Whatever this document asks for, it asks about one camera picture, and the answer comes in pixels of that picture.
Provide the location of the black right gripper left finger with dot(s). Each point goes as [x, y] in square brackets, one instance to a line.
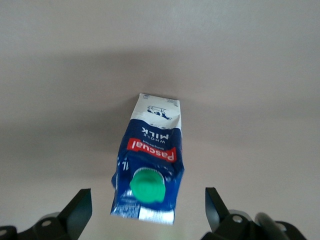
[72, 217]

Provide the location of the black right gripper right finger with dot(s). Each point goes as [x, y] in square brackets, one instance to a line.
[220, 222]

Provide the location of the blue white milk carton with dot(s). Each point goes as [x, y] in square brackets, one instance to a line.
[152, 150]

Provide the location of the brown table cover mat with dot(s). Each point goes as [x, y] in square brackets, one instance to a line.
[160, 50]

